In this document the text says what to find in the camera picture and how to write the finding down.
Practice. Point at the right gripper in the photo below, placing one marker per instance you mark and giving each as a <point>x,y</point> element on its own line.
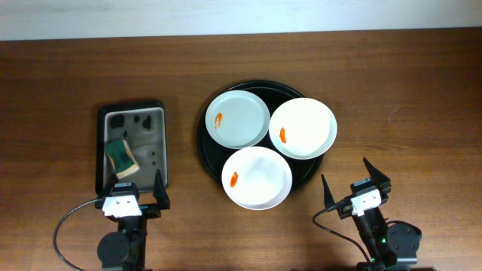
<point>345,210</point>

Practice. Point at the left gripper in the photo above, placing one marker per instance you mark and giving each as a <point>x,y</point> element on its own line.
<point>151,207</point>

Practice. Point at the green yellow sponge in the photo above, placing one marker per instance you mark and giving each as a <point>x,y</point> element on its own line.
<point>121,158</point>

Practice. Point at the white plate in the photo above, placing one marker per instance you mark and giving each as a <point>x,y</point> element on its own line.
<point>303,128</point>
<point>256,178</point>

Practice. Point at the white plate front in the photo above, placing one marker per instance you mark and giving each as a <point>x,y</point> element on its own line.
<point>256,178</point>

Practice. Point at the pale blue plate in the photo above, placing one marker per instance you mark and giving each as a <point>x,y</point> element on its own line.
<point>237,119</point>

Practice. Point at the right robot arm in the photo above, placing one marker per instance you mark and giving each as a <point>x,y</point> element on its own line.
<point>387,245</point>

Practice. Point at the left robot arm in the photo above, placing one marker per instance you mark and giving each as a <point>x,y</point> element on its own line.
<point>125,248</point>

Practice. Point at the round black tray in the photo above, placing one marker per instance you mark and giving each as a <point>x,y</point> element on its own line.
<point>213,156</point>

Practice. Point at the black rectangular tray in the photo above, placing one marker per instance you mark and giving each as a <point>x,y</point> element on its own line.
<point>100,150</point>

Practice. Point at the silver metal pan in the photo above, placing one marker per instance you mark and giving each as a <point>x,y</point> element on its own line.
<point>147,150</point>

